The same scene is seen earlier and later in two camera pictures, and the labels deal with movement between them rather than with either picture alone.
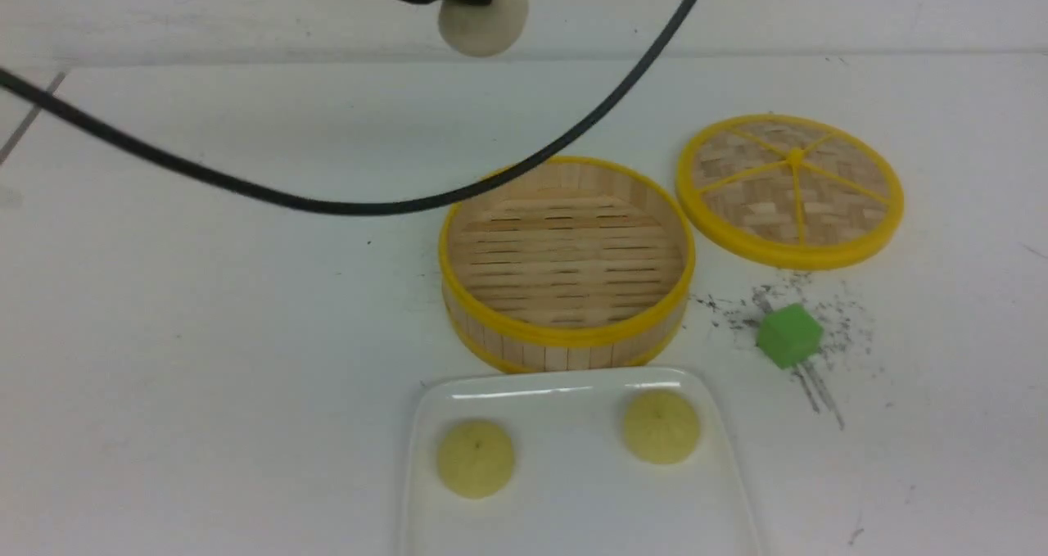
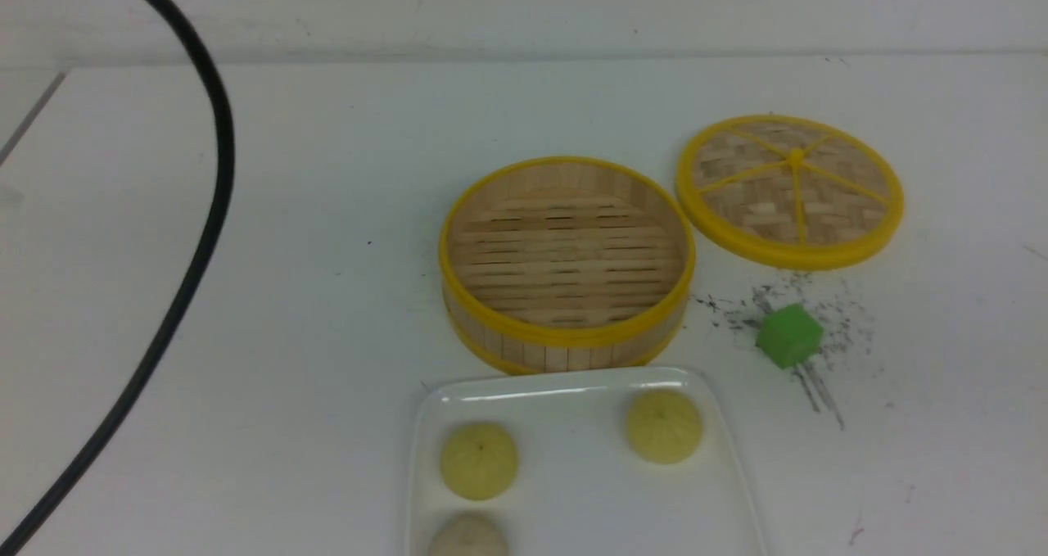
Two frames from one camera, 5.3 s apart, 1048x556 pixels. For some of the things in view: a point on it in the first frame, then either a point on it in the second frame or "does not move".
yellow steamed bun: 476,459 does not move
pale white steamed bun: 482,30 -> 468,534
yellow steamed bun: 661,427 does not move
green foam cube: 789,336 does not move
